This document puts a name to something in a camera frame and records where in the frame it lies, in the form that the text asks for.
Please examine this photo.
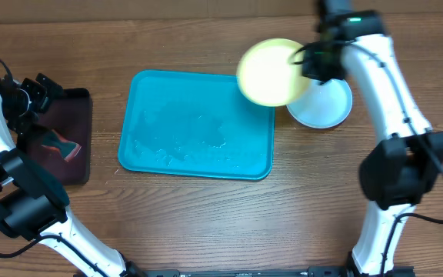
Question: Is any light blue plate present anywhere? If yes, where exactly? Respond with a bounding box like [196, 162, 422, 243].
[286, 79, 353, 129]

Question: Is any teal plastic tray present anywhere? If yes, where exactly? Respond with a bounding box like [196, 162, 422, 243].
[118, 70, 275, 180]

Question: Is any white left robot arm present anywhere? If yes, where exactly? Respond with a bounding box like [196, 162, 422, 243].
[0, 72, 143, 276]

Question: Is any black water tray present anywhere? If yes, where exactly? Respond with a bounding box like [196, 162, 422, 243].
[17, 88, 92, 185]

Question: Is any green and orange sponge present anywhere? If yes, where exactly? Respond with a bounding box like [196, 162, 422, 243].
[42, 130, 82, 162]

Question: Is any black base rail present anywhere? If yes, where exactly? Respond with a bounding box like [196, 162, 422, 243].
[120, 266, 359, 277]

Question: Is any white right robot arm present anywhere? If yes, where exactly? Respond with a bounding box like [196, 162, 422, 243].
[299, 1, 443, 276]

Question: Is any yellow plate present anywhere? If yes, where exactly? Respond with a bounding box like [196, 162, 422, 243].
[236, 38, 311, 107]

